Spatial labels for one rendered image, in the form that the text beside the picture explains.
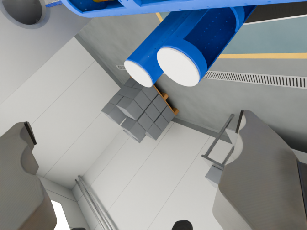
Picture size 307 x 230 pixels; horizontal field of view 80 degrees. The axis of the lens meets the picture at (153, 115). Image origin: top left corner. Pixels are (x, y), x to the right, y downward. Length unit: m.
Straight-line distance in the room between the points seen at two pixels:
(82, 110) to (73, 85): 0.71
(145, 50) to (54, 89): 4.04
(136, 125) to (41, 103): 2.51
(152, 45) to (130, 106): 2.35
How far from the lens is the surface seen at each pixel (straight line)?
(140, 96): 3.77
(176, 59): 1.00
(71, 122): 5.52
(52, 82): 5.23
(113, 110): 3.99
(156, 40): 1.49
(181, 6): 0.53
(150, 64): 1.39
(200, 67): 0.98
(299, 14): 1.72
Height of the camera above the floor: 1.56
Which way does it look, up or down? 14 degrees down
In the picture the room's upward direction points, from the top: 142 degrees counter-clockwise
